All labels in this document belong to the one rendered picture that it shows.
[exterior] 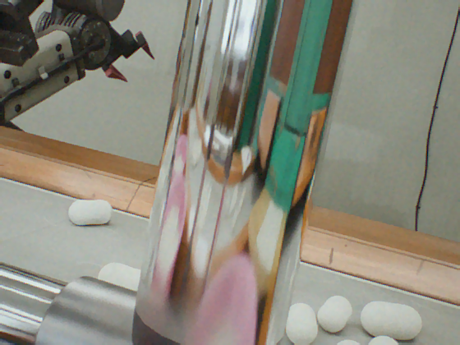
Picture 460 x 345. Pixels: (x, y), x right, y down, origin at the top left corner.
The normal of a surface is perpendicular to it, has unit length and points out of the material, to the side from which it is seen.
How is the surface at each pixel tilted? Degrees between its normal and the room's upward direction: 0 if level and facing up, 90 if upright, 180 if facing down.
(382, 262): 45
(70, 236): 0
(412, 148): 90
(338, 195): 90
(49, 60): 90
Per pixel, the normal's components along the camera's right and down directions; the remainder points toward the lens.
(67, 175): -0.07, -0.59
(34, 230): 0.19, -0.96
